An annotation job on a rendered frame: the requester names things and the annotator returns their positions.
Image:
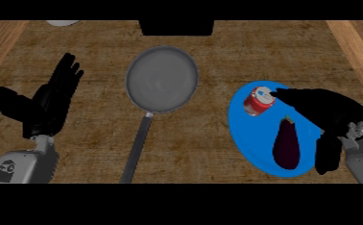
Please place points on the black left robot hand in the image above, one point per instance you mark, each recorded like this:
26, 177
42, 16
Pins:
51, 100

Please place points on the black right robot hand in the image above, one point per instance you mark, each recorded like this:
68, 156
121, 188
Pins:
326, 110

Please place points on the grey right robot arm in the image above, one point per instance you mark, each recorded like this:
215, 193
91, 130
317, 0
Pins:
352, 152

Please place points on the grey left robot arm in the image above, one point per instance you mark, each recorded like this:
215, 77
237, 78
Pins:
28, 164

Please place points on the purple eggplant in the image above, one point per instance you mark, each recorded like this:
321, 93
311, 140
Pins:
286, 145

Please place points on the blue plate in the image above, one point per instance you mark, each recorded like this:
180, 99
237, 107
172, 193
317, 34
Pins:
249, 132

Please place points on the grey frying pan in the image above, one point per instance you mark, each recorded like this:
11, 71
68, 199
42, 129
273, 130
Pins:
161, 81

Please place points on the red can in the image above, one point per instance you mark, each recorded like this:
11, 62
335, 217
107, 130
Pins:
256, 102

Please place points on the white round object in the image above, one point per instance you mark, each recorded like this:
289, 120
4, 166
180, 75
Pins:
62, 22

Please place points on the black box appliance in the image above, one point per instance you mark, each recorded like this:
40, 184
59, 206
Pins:
177, 27

